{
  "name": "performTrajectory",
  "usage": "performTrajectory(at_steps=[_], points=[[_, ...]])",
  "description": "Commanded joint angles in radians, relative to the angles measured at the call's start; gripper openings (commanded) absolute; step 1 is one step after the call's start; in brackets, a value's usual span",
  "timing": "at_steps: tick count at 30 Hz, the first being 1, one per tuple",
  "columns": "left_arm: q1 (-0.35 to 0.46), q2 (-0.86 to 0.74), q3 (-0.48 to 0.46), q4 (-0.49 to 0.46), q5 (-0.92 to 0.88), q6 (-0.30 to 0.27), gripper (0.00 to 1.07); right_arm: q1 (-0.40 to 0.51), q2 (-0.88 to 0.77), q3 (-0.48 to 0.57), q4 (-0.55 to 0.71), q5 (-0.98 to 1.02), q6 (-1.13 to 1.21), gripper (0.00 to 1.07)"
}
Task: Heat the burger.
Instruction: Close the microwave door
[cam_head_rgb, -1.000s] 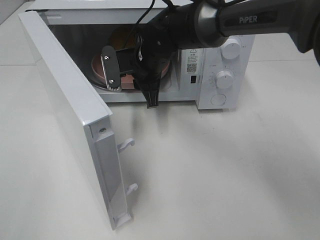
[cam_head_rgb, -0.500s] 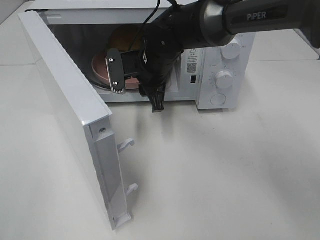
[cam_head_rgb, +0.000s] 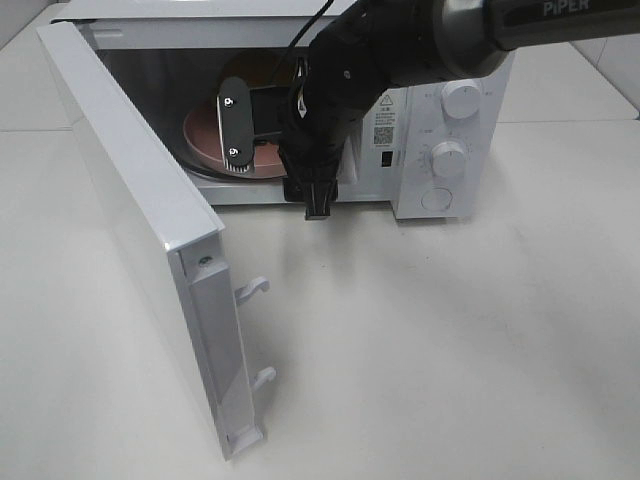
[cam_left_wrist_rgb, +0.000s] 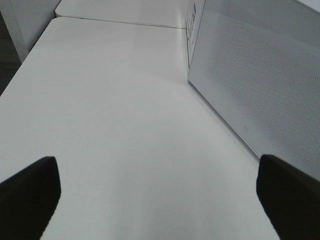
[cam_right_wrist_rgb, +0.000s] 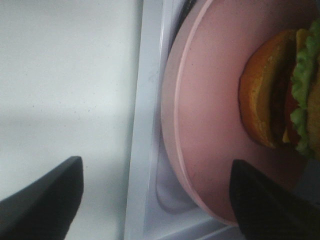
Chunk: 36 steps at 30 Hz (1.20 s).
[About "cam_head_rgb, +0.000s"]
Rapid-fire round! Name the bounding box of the pink plate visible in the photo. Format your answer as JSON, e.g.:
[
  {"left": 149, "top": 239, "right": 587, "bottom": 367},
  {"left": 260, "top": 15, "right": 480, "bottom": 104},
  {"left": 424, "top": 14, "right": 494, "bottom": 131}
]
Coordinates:
[{"left": 183, "top": 103, "right": 286, "bottom": 180}]

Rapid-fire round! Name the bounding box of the lower white timer knob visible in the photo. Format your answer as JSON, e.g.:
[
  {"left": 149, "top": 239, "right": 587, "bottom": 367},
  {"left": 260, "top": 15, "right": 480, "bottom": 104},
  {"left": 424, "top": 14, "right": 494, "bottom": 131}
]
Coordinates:
[{"left": 431, "top": 141, "right": 467, "bottom": 178}]

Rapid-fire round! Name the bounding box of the white warning label sticker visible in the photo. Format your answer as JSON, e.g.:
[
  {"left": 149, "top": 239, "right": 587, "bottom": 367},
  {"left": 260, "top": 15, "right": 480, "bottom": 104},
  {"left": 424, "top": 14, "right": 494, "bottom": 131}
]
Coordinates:
[{"left": 370, "top": 91, "right": 399, "bottom": 148}]

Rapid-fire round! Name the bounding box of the round door release button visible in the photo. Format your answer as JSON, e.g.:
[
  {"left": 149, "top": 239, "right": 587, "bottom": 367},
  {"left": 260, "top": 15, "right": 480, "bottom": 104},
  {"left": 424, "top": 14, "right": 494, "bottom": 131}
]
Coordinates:
[{"left": 421, "top": 187, "right": 453, "bottom": 212}]

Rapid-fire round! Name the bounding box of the white microwave door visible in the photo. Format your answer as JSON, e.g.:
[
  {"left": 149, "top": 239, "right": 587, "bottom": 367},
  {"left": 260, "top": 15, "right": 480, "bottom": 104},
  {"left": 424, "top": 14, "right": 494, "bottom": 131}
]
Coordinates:
[{"left": 37, "top": 22, "right": 276, "bottom": 458}]

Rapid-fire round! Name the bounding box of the white microwave oven body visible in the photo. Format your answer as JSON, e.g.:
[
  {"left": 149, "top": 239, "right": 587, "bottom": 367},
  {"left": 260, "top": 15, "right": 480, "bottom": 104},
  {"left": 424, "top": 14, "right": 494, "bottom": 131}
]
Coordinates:
[{"left": 38, "top": 1, "right": 512, "bottom": 221}]

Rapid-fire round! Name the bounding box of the upper white power knob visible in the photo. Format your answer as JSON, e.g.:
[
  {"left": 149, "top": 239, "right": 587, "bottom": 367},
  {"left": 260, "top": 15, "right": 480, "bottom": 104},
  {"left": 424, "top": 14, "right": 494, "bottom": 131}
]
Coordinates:
[{"left": 441, "top": 79, "right": 482, "bottom": 120}]

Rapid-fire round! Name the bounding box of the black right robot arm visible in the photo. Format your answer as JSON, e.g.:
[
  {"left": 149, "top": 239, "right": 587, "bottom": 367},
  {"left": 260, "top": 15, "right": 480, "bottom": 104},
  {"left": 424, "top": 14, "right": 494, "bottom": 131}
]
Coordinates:
[{"left": 275, "top": 0, "right": 639, "bottom": 220}]

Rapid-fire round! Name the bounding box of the glass microwave turntable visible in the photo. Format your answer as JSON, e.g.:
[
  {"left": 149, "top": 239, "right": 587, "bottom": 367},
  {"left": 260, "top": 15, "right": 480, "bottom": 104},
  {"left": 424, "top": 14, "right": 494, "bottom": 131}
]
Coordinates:
[{"left": 180, "top": 152, "right": 221, "bottom": 178}]

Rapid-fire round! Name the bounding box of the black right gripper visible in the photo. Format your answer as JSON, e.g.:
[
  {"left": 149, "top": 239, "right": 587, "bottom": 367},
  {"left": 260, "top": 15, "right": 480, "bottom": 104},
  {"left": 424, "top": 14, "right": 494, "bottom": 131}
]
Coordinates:
[{"left": 252, "top": 57, "right": 360, "bottom": 220}]

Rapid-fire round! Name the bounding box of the burger with lettuce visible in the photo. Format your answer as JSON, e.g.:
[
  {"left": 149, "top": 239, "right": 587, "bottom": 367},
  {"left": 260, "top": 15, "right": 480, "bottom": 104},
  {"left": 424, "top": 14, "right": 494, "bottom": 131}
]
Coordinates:
[{"left": 217, "top": 49, "right": 295, "bottom": 88}]

